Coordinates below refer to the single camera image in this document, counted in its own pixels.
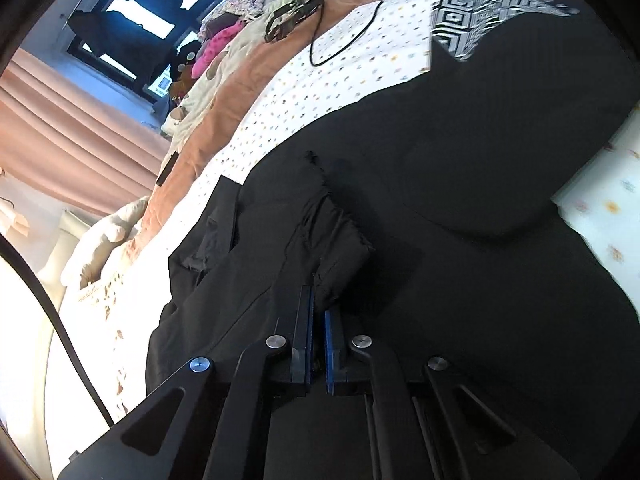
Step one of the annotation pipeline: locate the pile of clothes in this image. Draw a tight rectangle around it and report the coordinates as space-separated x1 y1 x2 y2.
160 22 283 137

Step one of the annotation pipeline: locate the pink curtain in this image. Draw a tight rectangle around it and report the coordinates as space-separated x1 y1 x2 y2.
0 45 168 221

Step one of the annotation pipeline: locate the black label tag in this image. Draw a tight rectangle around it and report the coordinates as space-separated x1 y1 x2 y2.
155 151 181 187

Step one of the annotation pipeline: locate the thin black cable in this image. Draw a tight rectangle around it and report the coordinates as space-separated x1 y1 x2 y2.
308 0 385 67

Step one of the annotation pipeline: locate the brown plush toy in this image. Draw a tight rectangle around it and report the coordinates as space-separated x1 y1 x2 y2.
167 42 202 104

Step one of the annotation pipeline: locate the white floral bed sheet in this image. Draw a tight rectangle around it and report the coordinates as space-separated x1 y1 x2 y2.
45 0 640 426

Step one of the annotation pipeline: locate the white plush pillow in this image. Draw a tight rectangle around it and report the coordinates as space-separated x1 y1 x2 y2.
60 195 152 291

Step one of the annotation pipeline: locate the pink fuzzy cloth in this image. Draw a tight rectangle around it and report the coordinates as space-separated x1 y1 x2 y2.
192 21 242 79

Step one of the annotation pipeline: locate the brown blanket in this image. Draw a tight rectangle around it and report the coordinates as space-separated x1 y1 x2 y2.
100 0 406 271

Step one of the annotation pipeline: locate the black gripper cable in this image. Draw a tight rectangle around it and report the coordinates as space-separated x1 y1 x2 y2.
0 234 117 428

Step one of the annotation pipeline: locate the black strap bundle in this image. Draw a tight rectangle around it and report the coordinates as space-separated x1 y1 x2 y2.
263 0 324 44

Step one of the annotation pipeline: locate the dark hanging garment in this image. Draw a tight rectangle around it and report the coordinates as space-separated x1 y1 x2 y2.
67 7 177 83

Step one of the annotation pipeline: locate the black garment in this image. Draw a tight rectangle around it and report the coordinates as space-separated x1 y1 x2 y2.
144 0 640 480

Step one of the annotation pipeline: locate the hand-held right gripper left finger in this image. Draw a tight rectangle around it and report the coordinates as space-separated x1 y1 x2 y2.
57 285 317 480

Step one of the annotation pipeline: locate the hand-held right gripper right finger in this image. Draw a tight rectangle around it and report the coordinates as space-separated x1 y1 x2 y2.
322 309 583 480

